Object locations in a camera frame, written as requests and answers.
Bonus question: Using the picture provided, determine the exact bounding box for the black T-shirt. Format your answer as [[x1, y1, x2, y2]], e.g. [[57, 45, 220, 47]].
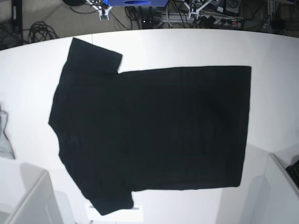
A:
[[49, 38, 251, 215]]

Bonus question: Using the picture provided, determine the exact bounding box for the white slotted table plate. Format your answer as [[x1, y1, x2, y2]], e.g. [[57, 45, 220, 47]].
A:
[[85, 203, 144, 223]]

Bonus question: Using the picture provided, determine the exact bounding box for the blue box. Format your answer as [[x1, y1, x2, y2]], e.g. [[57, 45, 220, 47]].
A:
[[107, 0, 168, 7]]

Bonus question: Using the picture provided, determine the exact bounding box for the white power strip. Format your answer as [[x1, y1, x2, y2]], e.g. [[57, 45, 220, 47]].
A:
[[161, 12, 243, 27]]

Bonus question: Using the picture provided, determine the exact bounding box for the white left partition panel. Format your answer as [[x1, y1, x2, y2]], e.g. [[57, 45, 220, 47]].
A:
[[0, 160, 75, 224]]

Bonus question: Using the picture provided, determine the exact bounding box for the white partition panel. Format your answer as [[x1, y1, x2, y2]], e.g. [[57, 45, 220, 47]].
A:
[[239, 154, 299, 224], [0, 160, 75, 224]]

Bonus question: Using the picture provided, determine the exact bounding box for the grey cloth at table edge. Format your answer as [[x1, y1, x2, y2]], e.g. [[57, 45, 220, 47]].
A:
[[0, 109, 15, 160]]

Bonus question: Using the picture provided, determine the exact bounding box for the white right partition panel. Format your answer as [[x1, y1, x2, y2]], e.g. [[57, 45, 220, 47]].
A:
[[239, 154, 299, 224]]

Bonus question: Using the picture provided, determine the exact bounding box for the black keyboard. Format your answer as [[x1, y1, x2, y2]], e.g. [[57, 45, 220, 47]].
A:
[[286, 161, 299, 187]]

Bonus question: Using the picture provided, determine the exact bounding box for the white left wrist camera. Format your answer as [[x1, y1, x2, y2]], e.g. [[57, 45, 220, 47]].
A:
[[188, 8, 201, 20]]

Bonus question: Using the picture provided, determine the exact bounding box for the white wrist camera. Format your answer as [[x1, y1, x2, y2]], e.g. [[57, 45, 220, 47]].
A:
[[188, 8, 201, 20], [99, 6, 112, 21]]

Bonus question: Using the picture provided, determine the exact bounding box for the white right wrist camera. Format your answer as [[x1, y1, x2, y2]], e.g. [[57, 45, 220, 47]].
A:
[[99, 6, 112, 21]]

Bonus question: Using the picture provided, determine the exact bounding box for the coiled black cable bundle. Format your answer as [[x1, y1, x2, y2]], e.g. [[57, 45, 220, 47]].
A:
[[27, 21, 59, 44]]

